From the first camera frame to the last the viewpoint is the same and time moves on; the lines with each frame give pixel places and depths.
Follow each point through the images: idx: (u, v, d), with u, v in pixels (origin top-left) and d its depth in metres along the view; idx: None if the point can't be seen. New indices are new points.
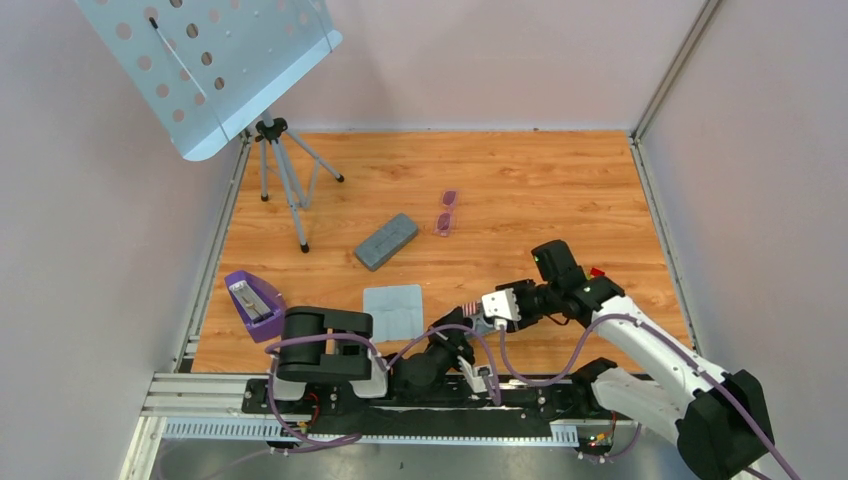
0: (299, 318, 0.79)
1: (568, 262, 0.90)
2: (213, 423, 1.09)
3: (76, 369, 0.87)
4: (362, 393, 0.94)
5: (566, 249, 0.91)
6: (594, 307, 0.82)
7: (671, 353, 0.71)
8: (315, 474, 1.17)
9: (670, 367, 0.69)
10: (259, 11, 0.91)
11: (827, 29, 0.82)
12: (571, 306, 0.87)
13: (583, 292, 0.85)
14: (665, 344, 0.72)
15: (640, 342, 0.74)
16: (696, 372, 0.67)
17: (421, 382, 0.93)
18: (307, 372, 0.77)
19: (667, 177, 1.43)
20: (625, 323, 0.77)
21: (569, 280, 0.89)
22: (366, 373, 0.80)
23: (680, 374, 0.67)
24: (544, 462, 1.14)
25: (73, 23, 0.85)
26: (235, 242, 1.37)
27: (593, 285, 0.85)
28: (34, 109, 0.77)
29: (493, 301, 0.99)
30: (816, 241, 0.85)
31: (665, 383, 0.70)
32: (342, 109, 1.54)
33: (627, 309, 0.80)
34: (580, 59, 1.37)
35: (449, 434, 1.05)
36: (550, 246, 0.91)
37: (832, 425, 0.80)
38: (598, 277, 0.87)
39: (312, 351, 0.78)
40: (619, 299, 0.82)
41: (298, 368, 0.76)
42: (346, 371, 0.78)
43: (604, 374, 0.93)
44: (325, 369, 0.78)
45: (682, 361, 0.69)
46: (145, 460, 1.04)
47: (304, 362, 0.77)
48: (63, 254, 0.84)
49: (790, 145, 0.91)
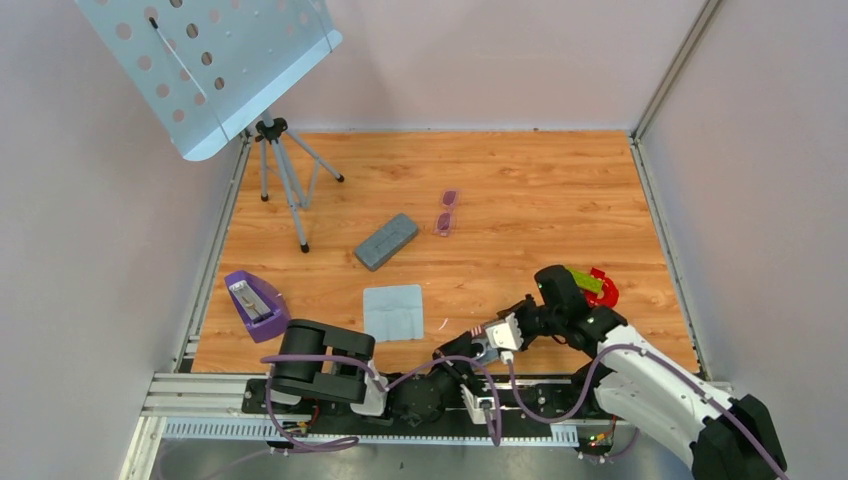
0: (301, 333, 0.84)
1: (574, 290, 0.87)
2: (213, 423, 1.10)
3: (76, 369, 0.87)
4: (360, 410, 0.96)
5: (570, 276, 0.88)
6: (599, 339, 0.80)
7: (678, 381, 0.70)
8: (315, 475, 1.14)
9: (678, 395, 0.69)
10: (259, 12, 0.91)
11: (828, 29, 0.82)
12: (575, 337, 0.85)
13: (587, 324, 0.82)
14: (671, 371, 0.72)
15: (646, 370, 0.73)
16: (703, 400, 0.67)
17: (420, 409, 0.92)
18: (298, 389, 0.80)
19: (667, 177, 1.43)
20: (631, 353, 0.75)
21: (574, 309, 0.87)
22: (357, 398, 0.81)
23: (689, 402, 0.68)
24: (544, 463, 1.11)
25: (73, 23, 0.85)
26: (235, 242, 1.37)
27: (596, 315, 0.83)
28: (35, 109, 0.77)
29: (497, 335, 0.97)
30: (817, 240, 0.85)
31: (675, 410, 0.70)
32: (342, 109, 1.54)
33: (631, 339, 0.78)
34: (581, 59, 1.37)
35: (449, 434, 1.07)
36: (554, 273, 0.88)
37: (832, 425, 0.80)
38: (600, 306, 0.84)
39: (308, 369, 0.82)
40: (623, 330, 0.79)
41: (291, 384, 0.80)
42: (335, 393, 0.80)
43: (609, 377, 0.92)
44: (316, 389, 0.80)
45: (689, 389, 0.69)
46: (145, 460, 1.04)
47: (298, 378, 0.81)
48: (62, 253, 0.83)
49: (790, 144, 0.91)
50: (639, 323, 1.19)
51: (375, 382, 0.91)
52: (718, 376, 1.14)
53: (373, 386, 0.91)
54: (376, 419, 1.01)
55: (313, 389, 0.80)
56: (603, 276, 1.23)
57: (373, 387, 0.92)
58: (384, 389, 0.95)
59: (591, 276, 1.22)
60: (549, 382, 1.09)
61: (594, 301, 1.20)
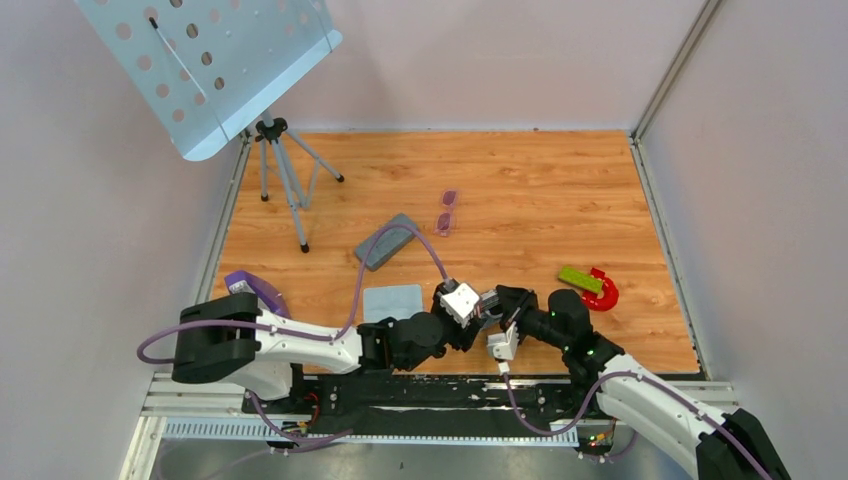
0: (186, 314, 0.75)
1: (585, 325, 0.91)
2: (213, 423, 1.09)
3: (76, 369, 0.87)
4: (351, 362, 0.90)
5: (585, 315, 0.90)
6: (599, 369, 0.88)
7: (674, 402, 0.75)
8: (315, 474, 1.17)
9: (674, 415, 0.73)
10: (259, 11, 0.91)
11: (827, 28, 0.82)
12: (578, 370, 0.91)
13: (589, 357, 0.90)
14: (667, 394, 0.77)
15: (643, 394, 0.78)
16: (698, 416, 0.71)
17: (418, 335, 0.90)
18: (186, 372, 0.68)
19: (667, 177, 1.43)
20: (629, 379, 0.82)
21: (580, 341, 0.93)
22: (236, 357, 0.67)
23: (684, 420, 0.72)
24: (544, 462, 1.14)
25: (73, 23, 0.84)
26: (235, 242, 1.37)
27: (597, 348, 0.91)
28: (35, 110, 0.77)
29: (497, 352, 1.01)
30: (817, 239, 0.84)
31: (675, 430, 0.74)
32: (342, 109, 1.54)
33: (628, 366, 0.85)
34: (581, 59, 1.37)
35: (450, 434, 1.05)
36: (573, 312, 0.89)
37: (831, 425, 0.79)
38: (603, 339, 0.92)
39: (193, 348, 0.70)
40: (621, 360, 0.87)
41: (182, 369, 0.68)
42: (212, 362, 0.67)
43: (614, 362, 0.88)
44: (199, 363, 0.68)
45: (684, 408, 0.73)
46: (145, 460, 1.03)
47: (187, 363, 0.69)
48: (63, 253, 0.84)
49: (789, 144, 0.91)
50: (639, 323, 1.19)
51: (286, 339, 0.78)
52: (718, 376, 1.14)
53: (290, 339, 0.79)
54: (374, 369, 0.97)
55: (197, 363, 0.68)
56: (603, 275, 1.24)
57: (291, 342, 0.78)
58: (330, 342, 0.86)
59: (591, 276, 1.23)
60: (549, 382, 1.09)
61: (593, 300, 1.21)
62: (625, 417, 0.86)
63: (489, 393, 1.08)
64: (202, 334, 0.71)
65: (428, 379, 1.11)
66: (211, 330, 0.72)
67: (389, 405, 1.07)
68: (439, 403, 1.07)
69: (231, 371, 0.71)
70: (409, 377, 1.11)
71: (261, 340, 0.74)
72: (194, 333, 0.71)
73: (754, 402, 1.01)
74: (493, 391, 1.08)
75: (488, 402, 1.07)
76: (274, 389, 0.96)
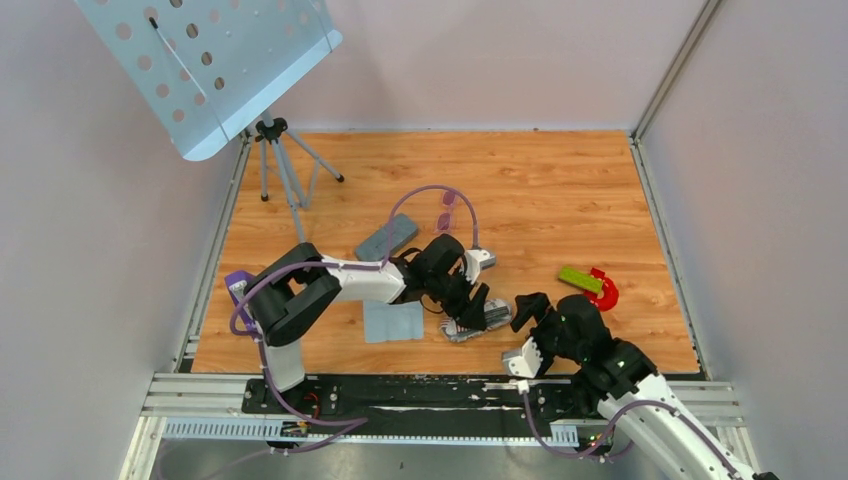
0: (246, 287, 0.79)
1: (601, 328, 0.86)
2: (212, 423, 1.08)
3: (76, 368, 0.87)
4: (396, 283, 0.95)
5: (598, 315, 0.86)
6: (630, 389, 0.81)
7: (706, 450, 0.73)
8: (315, 474, 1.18)
9: (706, 466, 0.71)
10: (259, 11, 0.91)
11: (827, 29, 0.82)
12: (601, 376, 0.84)
13: (615, 365, 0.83)
14: (701, 439, 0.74)
15: (675, 433, 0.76)
16: (731, 474, 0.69)
17: (437, 252, 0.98)
18: (284, 324, 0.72)
19: (667, 177, 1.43)
20: (662, 410, 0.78)
21: (597, 347, 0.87)
22: (328, 290, 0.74)
23: (715, 475, 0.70)
24: (544, 463, 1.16)
25: (72, 23, 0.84)
26: (235, 242, 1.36)
27: (622, 356, 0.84)
28: (35, 109, 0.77)
29: (514, 368, 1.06)
30: (817, 240, 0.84)
31: (697, 473, 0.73)
32: (342, 109, 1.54)
33: (659, 393, 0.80)
34: (582, 58, 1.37)
35: (449, 434, 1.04)
36: (582, 313, 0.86)
37: (831, 427, 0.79)
38: (626, 346, 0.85)
39: (275, 305, 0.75)
40: (653, 381, 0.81)
41: (278, 323, 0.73)
42: (306, 304, 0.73)
43: (643, 382, 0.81)
44: (297, 308, 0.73)
45: (716, 460, 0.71)
46: (145, 460, 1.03)
47: (278, 317, 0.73)
48: (64, 254, 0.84)
49: (790, 144, 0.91)
50: (639, 323, 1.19)
51: (351, 272, 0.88)
52: (718, 376, 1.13)
53: (354, 272, 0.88)
54: (414, 292, 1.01)
55: (294, 311, 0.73)
56: (603, 276, 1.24)
57: (356, 275, 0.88)
58: (379, 270, 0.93)
59: (590, 276, 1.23)
60: (549, 382, 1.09)
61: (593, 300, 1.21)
62: (635, 435, 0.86)
63: (489, 393, 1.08)
64: (280, 292, 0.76)
65: (428, 379, 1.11)
66: (286, 287, 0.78)
67: (389, 405, 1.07)
68: (440, 403, 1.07)
69: (320, 313, 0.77)
70: (409, 376, 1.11)
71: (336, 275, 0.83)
72: (272, 293, 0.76)
73: (754, 403, 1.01)
74: (493, 391, 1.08)
75: (488, 402, 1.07)
76: (287, 376, 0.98)
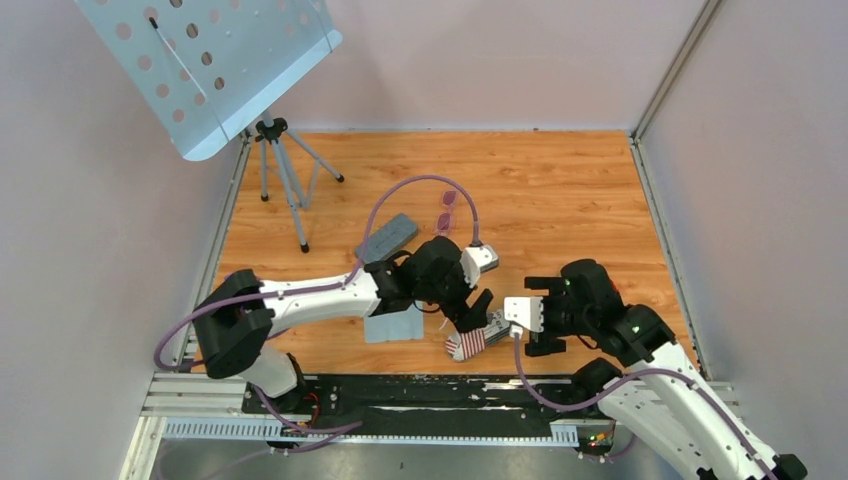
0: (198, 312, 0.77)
1: (609, 290, 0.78)
2: (212, 423, 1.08)
3: (76, 368, 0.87)
4: (366, 298, 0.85)
5: (605, 275, 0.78)
6: (644, 357, 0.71)
7: (723, 428, 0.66)
8: (315, 474, 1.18)
9: (723, 445, 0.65)
10: (259, 12, 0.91)
11: (827, 28, 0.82)
12: (611, 341, 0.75)
13: (628, 329, 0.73)
14: (720, 416, 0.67)
15: (691, 408, 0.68)
16: (749, 455, 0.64)
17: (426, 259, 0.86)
18: (215, 362, 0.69)
19: (667, 176, 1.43)
20: (678, 383, 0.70)
21: (609, 313, 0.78)
22: (255, 327, 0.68)
23: (733, 455, 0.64)
24: (543, 462, 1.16)
25: (73, 23, 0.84)
26: (235, 242, 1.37)
27: (636, 320, 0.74)
28: (35, 109, 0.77)
29: (513, 309, 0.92)
30: (817, 240, 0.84)
31: (708, 450, 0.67)
32: (342, 109, 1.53)
33: (675, 363, 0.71)
34: (581, 58, 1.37)
35: (449, 434, 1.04)
36: (587, 271, 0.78)
37: (832, 426, 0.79)
38: (641, 310, 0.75)
39: (211, 338, 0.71)
40: (669, 349, 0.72)
41: (210, 361, 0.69)
42: (233, 342, 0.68)
43: (661, 350, 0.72)
44: (225, 347, 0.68)
45: (734, 438, 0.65)
46: (145, 460, 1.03)
47: (210, 354, 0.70)
48: (64, 254, 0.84)
49: (790, 144, 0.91)
50: None
51: (298, 298, 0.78)
52: (718, 376, 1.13)
53: (302, 296, 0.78)
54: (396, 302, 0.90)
55: (222, 349, 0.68)
56: None
57: (303, 300, 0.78)
58: (342, 287, 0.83)
59: None
60: (550, 382, 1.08)
61: None
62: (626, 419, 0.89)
63: (488, 393, 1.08)
64: (217, 324, 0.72)
65: (428, 379, 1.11)
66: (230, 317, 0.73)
67: (389, 405, 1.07)
68: (440, 403, 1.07)
69: (256, 348, 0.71)
70: (409, 376, 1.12)
71: (273, 306, 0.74)
72: (210, 324, 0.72)
73: (754, 403, 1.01)
74: (493, 391, 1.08)
75: (488, 402, 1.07)
76: (278, 382, 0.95)
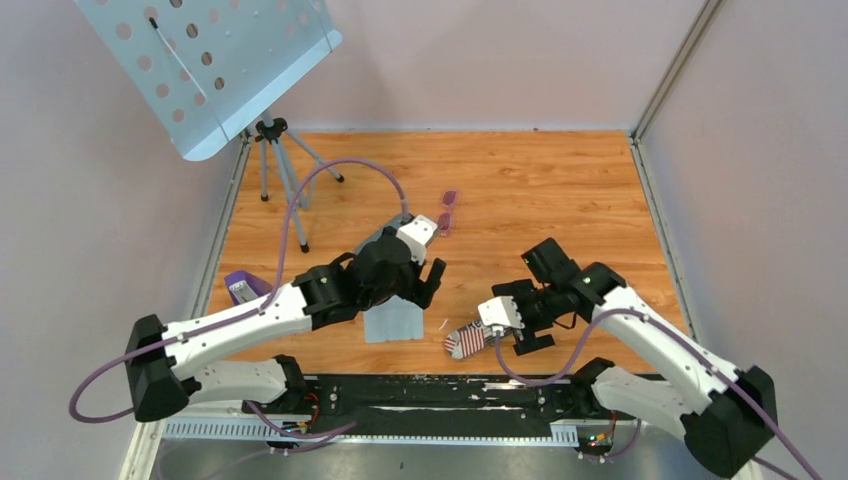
0: None
1: (559, 259, 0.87)
2: (212, 423, 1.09)
3: (76, 369, 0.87)
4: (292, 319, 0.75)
5: (557, 248, 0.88)
6: (595, 300, 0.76)
7: (681, 351, 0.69)
8: (315, 474, 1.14)
9: (682, 367, 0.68)
10: (259, 12, 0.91)
11: (827, 29, 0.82)
12: None
13: (582, 283, 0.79)
14: (675, 341, 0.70)
15: (648, 338, 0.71)
16: (709, 371, 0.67)
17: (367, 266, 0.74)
18: (140, 414, 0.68)
19: (667, 176, 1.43)
20: (631, 318, 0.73)
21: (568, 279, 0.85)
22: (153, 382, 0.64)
23: (693, 374, 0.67)
24: (543, 462, 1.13)
25: (72, 23, 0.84)
26: (234, 242, 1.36)
27: (590, 273, 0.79)
28: (35, 109, 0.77)
29: (486, 311, 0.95)
30: (817, 240, 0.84)
31: (672, 376, 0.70)
32: (342, 109, 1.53)
33: (628, 301, 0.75)
34: (581, 58, 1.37)
35: (449, 434, 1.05)
36: (540, 245, 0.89)
37: (833, 427, 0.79)
38: (595, 264, 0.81)
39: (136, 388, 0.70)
40: (622, 292, 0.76)
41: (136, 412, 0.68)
42: (142, 397, 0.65)
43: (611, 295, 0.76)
44: (138, 402, 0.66)
45: (692, 360, 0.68)
46: (145, 460, 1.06)
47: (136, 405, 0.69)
48: (64, 254, 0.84)
49: (790, 145, 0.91)
50: None
51: (206, 338, 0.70)
52: None
53: (215, 334, 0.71)
54: (343, 310, 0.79)
55: (137, 404, 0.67)
56: None
57: (213, 338, 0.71)
58: (260, 312, 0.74)
59: None
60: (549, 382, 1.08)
61: None
62: (619, 398, 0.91)
63: (488, 393, 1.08)
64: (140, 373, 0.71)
65: (428, 379, 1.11)
66: None
67: (389, 405, 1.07)
68: (440, 403, 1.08)
69: (174, 394, 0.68)
70: (409, 377, 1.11)
71: (174, 354, 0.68)
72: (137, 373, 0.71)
73: None
74: (493, 391, 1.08)
75: (488, 402, 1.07)
76: (260, 389, 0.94)
